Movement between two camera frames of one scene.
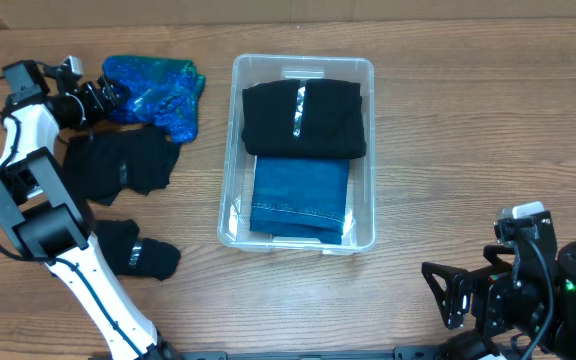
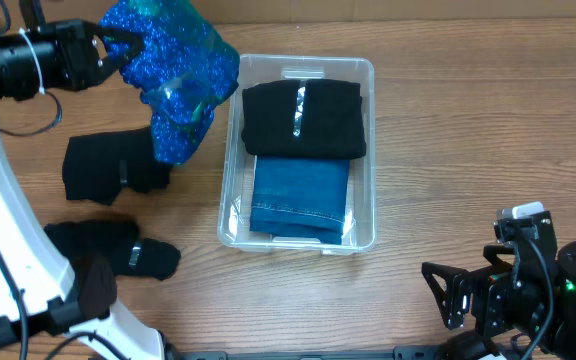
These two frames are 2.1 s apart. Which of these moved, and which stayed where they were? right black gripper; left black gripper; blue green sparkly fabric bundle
Moved: blue green sparkly fabric bundle; left black gripper
Stayed: right black gripper
